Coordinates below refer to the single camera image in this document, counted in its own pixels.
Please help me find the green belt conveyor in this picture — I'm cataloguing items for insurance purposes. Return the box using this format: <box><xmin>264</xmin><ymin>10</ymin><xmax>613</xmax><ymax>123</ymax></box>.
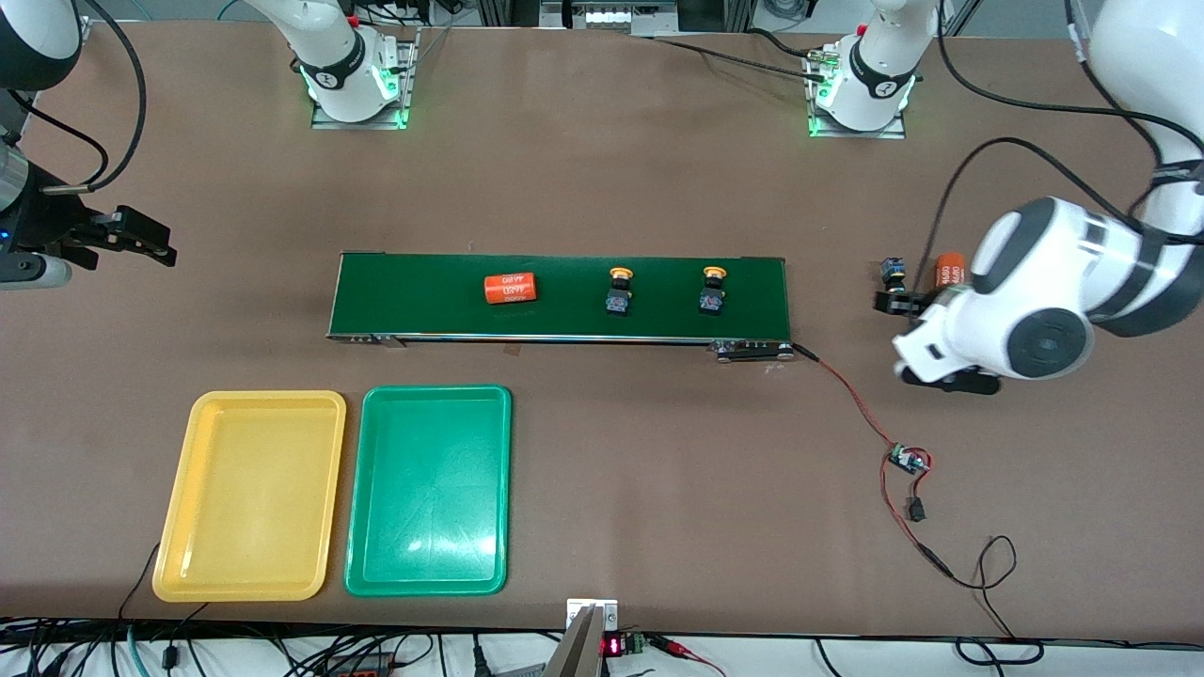
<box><xmin>325</xmin><ymin>251</ymin><xmax>794</xmax><ymax>364</ymax></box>

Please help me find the yellow plastic tray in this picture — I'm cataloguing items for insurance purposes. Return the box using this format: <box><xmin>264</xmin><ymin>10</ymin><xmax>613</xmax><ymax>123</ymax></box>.
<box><xmin>151</xmin><ymin>389</ymin><xmax>348</xmax><ymax>603</ymax></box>

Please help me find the green plastic tray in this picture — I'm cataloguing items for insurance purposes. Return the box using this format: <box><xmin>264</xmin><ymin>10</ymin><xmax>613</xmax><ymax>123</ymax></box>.
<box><xmin>343</xmin><ymin>384</ymin><xmax>514</xmax><ymax>598</ymax></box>

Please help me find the red clip lead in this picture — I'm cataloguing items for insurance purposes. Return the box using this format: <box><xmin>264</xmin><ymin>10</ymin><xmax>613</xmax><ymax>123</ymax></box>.
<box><xmin>654</xmin><ymin>636</ymin><xmax>727</xmax><ymax>677</ymax></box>

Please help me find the silver equipment box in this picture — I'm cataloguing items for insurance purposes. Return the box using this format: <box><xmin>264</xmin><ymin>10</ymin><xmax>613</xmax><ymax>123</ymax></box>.
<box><xmin>539</xmin><ymin>0</ymin><xmax>680</xmax><ymax>37</ymax></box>

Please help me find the grey metal pole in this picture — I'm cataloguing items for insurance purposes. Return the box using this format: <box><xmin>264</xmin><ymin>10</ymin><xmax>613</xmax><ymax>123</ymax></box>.
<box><xmin>544</xmin><ymin>605</ymin><xmax>603</xmax><ymax>677</ymax></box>

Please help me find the red black conveyor wire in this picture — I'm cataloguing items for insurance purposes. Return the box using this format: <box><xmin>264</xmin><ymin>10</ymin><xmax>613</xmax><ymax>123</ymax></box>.
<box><xmin>788</xmin><ymin>342</ymin><xmax>953</xmax><ymax>578</ymax></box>

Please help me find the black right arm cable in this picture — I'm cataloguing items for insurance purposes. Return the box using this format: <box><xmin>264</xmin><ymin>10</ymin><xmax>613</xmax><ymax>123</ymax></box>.
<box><xmin>0</xmin><ymin>0</ymin><xmax>149</xmax><ymax>194</ymax></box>

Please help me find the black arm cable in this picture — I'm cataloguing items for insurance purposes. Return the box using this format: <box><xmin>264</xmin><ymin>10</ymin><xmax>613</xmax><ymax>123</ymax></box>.
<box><xmin>925</xmin><ymin>0</ymin><xmax>1204</xmax><ymax>260</ymax></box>
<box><xmin>0</xmin><ymin>0</ymin><xmax>149</xmax><ymax>194</ymax></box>

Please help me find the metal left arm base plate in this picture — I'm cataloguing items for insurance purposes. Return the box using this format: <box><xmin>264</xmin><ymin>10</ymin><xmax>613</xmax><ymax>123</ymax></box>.
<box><xmin>807</xmin><ymin>47</ymin><xmax>907</xmax><ymax>140</ymax></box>

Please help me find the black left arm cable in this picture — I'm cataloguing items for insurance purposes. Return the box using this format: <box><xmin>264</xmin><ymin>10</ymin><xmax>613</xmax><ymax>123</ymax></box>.
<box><xmin>925</xmin><ymin>0</ymin><xmax>1204</xmax><ymax>260</ymax></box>

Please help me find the thin black looped cable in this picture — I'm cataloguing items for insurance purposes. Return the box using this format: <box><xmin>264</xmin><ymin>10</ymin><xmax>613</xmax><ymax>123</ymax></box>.
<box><xmin>945</xmin><ymin>535</ymin><xmax>1045</xmax><ymax>665</ymax></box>

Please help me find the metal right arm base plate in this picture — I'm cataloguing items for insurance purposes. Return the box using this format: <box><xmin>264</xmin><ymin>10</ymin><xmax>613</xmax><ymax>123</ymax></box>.
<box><xmin>310</xmin><ymin>28</ymin><xmax>420</xmax><ymax>131</ymax></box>

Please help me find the black base power cable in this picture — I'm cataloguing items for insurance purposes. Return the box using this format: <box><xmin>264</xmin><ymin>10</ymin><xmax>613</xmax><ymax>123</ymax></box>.
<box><xmin>649</xmin><ymin>26</ymin><xmax>838</xmax><ymax>81</ymax></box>

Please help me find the thin black table cable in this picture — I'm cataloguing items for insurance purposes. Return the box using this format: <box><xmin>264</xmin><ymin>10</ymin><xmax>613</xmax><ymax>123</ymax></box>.
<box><xmin>118</xmin><ymin>543</ymin><xmax>162</xmax><ymax>622</ymax></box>

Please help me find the silver table edge bracket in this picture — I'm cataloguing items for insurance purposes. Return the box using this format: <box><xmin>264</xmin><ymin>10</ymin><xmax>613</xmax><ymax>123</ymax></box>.
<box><xmin>566</xmin><ymin>598</ymin><xmax>619</xmax><ymax>633</ymax></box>

